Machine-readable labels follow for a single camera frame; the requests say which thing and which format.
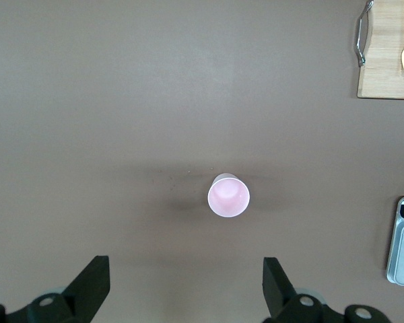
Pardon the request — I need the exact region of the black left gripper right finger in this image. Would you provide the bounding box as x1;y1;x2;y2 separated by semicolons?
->
262;257;393;323

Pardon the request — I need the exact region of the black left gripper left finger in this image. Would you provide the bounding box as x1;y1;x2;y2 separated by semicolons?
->
0;255;110;323

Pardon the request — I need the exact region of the pink plastic cup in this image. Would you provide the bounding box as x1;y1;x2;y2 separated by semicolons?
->
207;172;250;219

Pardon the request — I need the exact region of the brown table cover sheet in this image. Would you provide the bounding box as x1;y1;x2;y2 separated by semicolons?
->
0;0;404;323

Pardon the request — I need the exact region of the bamboo cutting board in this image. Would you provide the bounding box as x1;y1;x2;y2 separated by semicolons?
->
356;0;404;100

